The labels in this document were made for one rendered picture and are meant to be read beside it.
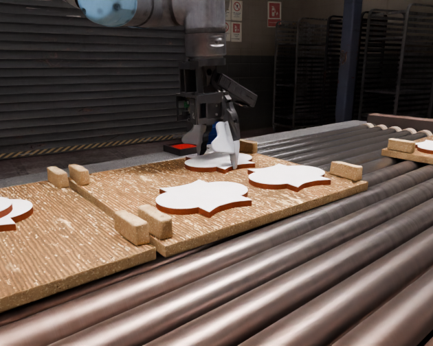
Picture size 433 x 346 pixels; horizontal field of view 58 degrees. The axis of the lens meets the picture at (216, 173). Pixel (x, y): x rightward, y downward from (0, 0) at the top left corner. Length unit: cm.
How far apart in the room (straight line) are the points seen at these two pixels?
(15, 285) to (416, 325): 37
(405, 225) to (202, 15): 46
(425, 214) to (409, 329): 30
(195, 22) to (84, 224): 39
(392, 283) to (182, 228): 25
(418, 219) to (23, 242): 53
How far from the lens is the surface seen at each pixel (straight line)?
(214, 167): 75
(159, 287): 43
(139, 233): 45
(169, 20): 76
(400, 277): 49
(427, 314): 43
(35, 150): 544
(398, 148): 101
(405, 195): 74
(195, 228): 50
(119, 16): 64
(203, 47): 72
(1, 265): 47
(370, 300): 44
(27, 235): 53
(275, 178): 68
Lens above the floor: 114
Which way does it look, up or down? 16 degrees down
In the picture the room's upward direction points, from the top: straight up
